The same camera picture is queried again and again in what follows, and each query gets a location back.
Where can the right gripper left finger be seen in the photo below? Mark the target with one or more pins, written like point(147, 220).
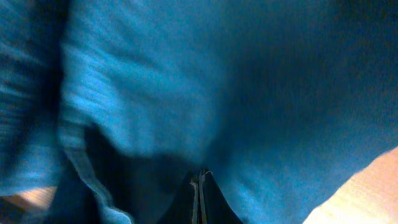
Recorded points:
point(184, 207)

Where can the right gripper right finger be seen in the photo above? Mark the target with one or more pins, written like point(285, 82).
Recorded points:
point(213, 207)

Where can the navy blue shorts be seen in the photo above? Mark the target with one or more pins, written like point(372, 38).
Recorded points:
point(115, 102)

